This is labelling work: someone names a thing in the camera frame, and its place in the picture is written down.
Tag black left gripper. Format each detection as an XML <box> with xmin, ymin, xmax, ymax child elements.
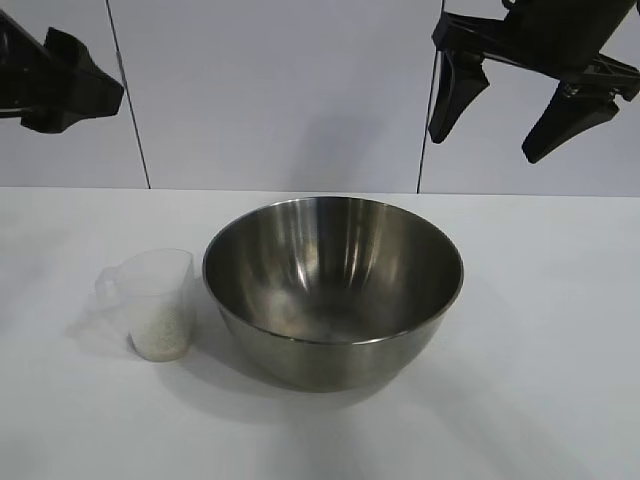
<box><xmin>0</xmin><ymin>9</ymin><xmax>125</xmax><ymax>134</ymax></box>

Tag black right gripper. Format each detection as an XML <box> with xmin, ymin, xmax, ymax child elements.
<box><xmin>428</xmin><ymin>0</ymin><xmax>640</xmax><ymax>165</ymax></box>

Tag clear plastic measuring cup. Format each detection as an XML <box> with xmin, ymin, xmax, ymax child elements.
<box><xmin>93</xmin><ymin>249</ymin><xmax>197</xmax><ymax>362</ymax></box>

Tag white rice grains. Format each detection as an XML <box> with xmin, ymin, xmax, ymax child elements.
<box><xmin>129</xmin><ymin>294</ymin><xmax>194</xmax><ymax>361</ymax></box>

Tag stainless steel mixing bowl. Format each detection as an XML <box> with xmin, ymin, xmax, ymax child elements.
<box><xmin>201</xmin><ymin>195</ymin><xmax>465</xmax><ymax>394</ymax></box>

